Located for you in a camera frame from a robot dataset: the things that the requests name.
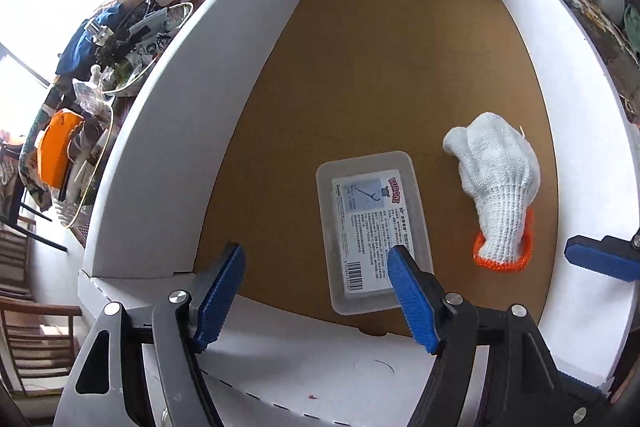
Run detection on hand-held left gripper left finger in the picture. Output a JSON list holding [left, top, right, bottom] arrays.
[[52, 242, 247, 427]]

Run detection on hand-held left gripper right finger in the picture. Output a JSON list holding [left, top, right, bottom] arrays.
[[386, 244, 576, 427]]

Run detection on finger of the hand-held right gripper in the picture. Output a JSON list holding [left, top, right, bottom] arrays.
[[555, 367, 615, 427], [564, 234, 640, 282]]

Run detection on clear plastic labelled box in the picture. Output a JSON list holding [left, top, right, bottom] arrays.
[[316, 150, 435, 315]]

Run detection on white knit glove orange cuff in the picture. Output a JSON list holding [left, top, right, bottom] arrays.
[[442, 112, 542, 275]]

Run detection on white cardboard box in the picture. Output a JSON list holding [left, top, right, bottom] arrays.
[[77, 0, 638, 427]]

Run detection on wooden chair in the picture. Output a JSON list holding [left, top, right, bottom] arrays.
[[0, 297, 83, 395]]

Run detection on orange plastic object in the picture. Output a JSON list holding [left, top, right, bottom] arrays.
[[37, 108, 85, 190]]

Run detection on floral sofa cover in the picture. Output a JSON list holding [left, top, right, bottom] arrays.
[[530, 0, 640, 128]]

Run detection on blue cloth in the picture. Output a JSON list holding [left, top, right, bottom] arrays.
[[55, 2, 127, 75]]

